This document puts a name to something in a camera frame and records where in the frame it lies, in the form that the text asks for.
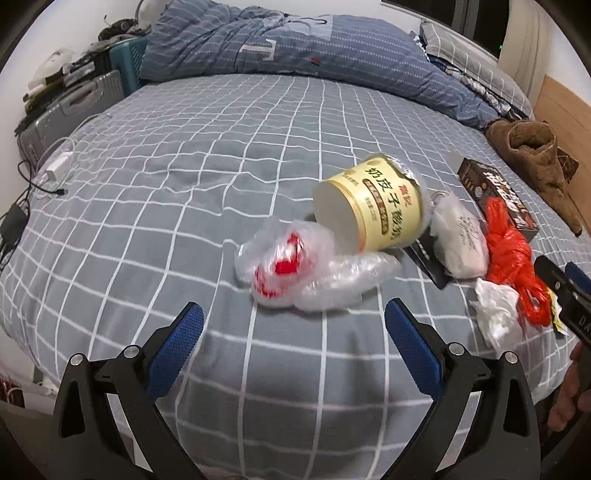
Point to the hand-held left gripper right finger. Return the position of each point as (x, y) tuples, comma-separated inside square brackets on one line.
[(411, 350)]

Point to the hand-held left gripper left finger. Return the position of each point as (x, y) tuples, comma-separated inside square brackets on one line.
[(178, 350)]

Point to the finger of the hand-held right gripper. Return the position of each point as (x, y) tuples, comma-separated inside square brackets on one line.
[(579, 279), (551, 277)]

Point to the orange plastic bag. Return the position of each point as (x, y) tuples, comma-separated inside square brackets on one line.
[(508, 249)]

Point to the white cotton pad pouch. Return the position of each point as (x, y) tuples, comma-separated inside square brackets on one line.
[(459, 240)]

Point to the brown snack box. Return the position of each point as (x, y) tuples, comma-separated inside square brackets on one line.
[(501, 189)]

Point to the person's right hand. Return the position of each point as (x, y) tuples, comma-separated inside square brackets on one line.
[(568, 392)]

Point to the small yellow wrapper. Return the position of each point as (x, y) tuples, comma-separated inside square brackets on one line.
[(560, 321)]

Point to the crumpled white tissue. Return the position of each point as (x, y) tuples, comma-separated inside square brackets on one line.
[(496, 314)]

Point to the black flat packet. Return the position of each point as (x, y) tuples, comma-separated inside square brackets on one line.
[(429, 263)]

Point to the brown fleece garment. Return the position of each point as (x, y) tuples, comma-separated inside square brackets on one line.
[(531, 157)]

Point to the white power strip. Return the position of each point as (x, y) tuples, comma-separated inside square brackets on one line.
[(46, 387)]

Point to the clear plastic bag red print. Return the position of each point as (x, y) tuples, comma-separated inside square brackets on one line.
[(300, 267)]

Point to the wooden headboard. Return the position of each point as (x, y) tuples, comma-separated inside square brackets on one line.
[(565, 120)]

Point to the grey checked bed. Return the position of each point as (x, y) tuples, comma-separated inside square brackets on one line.
[(207, 152)]

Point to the black power adapter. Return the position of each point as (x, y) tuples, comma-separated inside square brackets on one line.
[(13, 224)]

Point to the grey checked pillow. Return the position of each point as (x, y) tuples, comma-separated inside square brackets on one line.
[(471, 55)]

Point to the cream curtain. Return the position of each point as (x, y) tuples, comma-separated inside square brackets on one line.
[(531, 41)]

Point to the grey hard suitcase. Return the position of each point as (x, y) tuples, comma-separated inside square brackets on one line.
[(69, 110)]

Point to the dark window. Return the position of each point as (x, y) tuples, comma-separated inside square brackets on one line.
[(461, 14)]

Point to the teal suitcase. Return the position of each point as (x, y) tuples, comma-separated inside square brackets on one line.
[(129, 60)]

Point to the white plastic mask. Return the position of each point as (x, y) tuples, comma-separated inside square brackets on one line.
[(51, 67)]

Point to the blue striped quilt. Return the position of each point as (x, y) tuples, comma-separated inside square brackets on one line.
[(300, 41)]

